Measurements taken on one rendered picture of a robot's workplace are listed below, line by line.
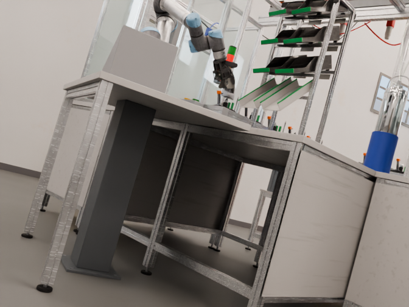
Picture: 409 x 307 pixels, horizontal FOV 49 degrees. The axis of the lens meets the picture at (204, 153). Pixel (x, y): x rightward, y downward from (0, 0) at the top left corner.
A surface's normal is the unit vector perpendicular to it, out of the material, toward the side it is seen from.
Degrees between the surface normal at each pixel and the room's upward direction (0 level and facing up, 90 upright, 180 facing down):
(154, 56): 90
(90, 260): 90
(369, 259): 90
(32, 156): 90
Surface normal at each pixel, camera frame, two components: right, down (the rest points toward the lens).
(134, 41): 0.42, 0.07
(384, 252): -0.67, -0.23
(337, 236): 0.69, 0.16
